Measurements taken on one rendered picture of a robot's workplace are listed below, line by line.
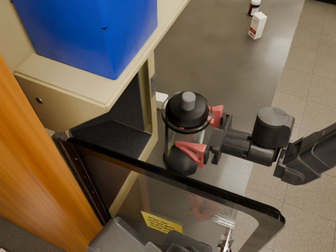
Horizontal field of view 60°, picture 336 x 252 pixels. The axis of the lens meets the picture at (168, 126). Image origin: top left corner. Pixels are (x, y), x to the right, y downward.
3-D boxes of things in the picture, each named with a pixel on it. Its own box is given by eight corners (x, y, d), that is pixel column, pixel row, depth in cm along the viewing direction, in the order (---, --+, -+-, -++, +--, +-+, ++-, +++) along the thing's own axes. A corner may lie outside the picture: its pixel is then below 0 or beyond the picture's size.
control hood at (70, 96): (42, 129, 38) (8, 72, 30) (152, 2, 55) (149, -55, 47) (119, 161, 35) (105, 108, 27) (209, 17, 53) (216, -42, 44)
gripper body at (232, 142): (209, 147, 59) (245, 158, 57) (224, 111, 65) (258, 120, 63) (209, 163, 65) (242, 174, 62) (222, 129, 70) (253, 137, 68)
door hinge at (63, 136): (102, 226, 72) (49, 138, 40) (107, 217, 73) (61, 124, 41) (107, 229, 71) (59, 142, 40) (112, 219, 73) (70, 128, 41)
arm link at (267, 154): (272, 174, 61) (276, 155, 65) (281, 151, 56) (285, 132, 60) (239, 163, 63) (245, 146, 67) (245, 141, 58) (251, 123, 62)
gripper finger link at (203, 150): (170, 142, 61) (213, 155, 58) (182, 117, 65) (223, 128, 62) (172, 159, 66) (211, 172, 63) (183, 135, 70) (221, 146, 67)
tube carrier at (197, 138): (155, 167, 77) (153, 120, 60) (171, 136, 83) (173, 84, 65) (193, 183, 75) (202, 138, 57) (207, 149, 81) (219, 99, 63)
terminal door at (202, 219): (110, 225, 72) (63, 133, 40) (230, 276, 65) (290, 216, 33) (108, 228, 72) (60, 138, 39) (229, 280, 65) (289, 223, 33)
